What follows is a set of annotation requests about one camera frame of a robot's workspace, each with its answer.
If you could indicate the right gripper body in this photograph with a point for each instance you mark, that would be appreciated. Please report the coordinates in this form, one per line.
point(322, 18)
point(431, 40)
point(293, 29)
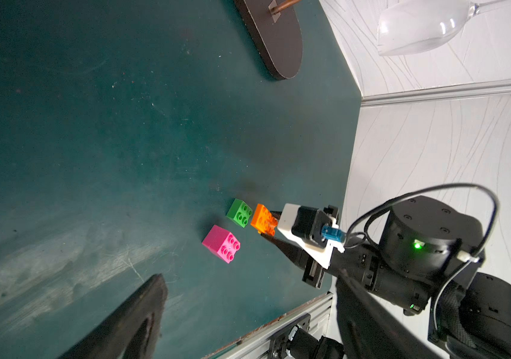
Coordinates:
point(363, 263)

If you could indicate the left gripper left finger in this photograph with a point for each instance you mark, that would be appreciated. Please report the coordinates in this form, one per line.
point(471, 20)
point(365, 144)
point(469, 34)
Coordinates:
point(132, 330)

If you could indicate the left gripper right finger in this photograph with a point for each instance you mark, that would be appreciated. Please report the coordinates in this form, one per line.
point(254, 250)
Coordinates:
point(368, 330)

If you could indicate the orange long lego brick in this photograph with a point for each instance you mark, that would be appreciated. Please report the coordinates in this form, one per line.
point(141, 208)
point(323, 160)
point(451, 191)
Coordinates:
point(264, 221)

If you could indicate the magenta lego brick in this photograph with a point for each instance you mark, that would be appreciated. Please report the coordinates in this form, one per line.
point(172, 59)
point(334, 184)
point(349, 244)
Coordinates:
point(222, 243)

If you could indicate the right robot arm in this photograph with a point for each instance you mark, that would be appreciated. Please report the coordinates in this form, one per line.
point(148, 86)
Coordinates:
point(468, 314)

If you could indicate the green square lego brick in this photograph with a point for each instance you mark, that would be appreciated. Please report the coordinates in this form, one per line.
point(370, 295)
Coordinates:
point(240, 213)

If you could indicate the clear hanging wine glass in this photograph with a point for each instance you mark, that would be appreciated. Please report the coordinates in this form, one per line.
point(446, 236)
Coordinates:
point(412, 27)

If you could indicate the bronze scroll glass stand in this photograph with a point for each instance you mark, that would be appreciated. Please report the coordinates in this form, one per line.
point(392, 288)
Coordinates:
point(275, 31)

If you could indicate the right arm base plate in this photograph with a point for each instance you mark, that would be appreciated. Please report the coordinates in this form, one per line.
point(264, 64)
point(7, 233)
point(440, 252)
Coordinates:
point(296, 341)

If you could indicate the aluminium front rail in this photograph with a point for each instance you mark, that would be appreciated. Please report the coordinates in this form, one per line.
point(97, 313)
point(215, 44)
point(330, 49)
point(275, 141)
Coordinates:
point(314, 316)

